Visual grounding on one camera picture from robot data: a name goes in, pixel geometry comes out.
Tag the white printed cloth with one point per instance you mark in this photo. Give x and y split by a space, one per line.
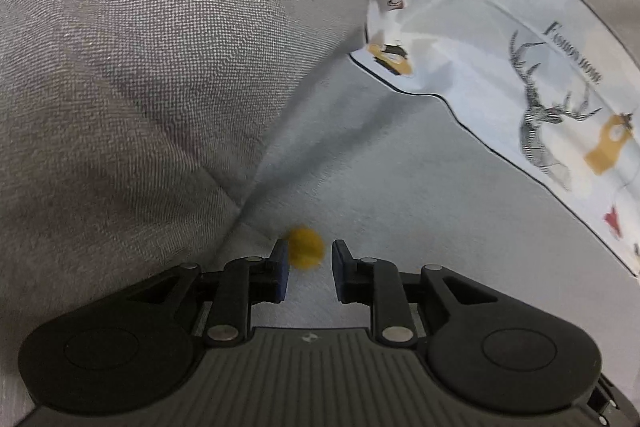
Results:
500 32

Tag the yellow-orange kumquat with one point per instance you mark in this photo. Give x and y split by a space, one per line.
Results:
306 248

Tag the grey fabric cushion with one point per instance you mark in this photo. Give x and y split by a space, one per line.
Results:
150 82

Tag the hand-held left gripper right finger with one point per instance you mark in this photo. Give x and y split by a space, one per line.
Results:
340 272

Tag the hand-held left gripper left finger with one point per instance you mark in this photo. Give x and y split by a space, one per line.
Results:
281 269

